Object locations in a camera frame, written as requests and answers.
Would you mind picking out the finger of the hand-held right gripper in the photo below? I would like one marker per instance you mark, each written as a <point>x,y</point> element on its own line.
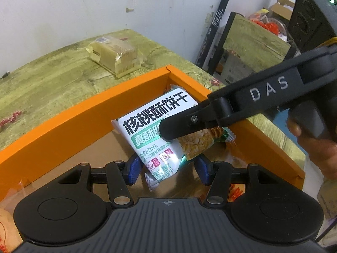
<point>181,125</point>

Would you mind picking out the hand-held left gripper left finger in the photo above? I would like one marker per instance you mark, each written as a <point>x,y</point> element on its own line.
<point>134,169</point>

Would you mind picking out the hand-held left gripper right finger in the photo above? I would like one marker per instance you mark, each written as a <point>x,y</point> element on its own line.
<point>203,170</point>

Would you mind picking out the orange cardboard box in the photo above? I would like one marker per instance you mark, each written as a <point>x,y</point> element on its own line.
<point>65,126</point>

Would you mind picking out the person's right hand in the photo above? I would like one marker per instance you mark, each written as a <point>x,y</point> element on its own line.
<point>321,155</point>

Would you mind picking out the black-framed patterned board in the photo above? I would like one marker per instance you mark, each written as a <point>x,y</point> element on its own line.
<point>252,37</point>

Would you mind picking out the red plastic packaging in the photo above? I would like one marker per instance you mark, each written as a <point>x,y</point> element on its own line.
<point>264,23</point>

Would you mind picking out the yellow rubber band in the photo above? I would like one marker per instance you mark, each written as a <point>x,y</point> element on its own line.
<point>329,44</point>

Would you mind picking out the brown cardboard box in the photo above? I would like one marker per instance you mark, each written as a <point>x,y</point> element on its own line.
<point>280,5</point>

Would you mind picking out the black long bar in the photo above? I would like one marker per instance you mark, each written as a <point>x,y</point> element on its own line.
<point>216,21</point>

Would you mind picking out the clear-wrapped cracker pack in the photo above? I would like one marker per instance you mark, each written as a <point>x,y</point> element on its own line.
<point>113,54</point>

